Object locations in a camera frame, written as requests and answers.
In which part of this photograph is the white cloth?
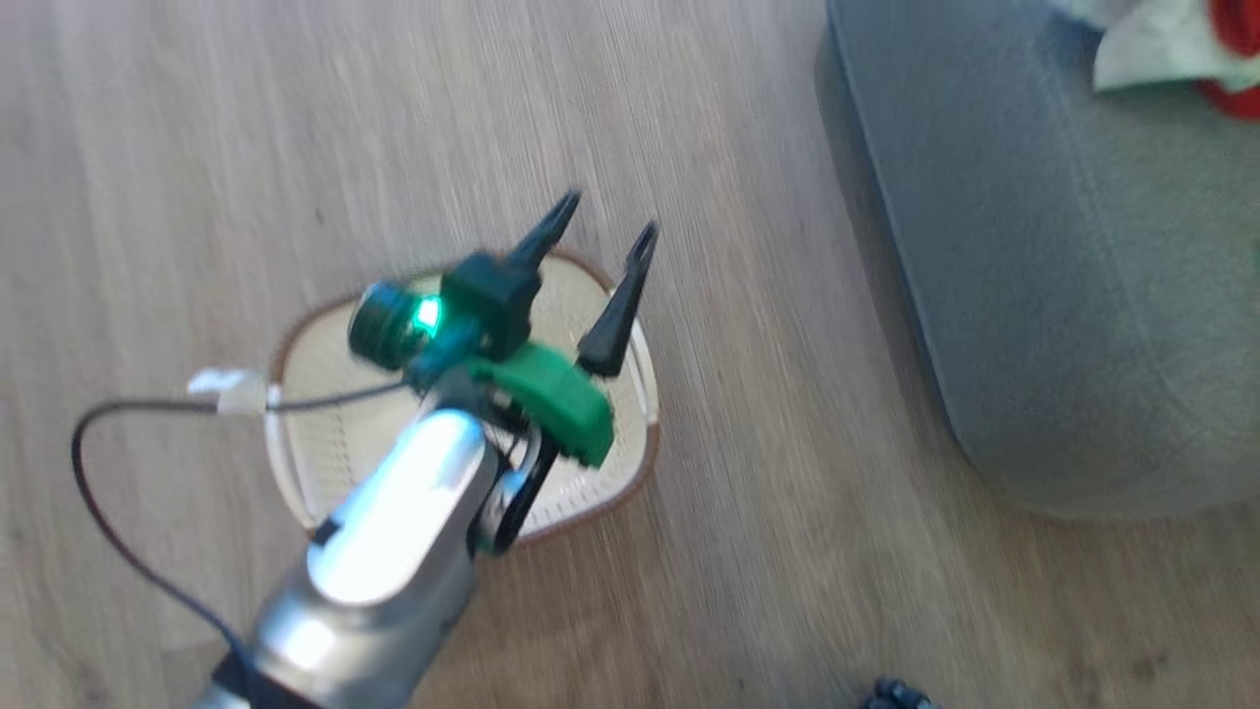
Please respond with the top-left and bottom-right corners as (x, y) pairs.
(1047, 0), (1243, 96)

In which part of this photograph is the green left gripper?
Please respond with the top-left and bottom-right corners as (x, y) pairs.
(456, 188), (661, 470)

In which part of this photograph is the grey fabric sofa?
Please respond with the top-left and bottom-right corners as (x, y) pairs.
(815, 0), (1260, 520)

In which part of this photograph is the black knobbly object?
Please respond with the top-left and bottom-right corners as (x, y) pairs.
(864, 677), (934, 709)

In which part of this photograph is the white cable tag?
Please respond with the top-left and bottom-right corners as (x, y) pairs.
(186, 366), (270, 416)

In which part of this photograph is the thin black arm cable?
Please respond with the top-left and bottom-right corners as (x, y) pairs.
(70, 378), (414, 663)

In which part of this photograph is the white laundry basket brown rim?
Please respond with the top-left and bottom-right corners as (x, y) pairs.
(264, 246), (662, 546)

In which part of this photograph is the red shirt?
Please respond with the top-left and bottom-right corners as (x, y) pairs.
(1193, 0), (1260, 121)

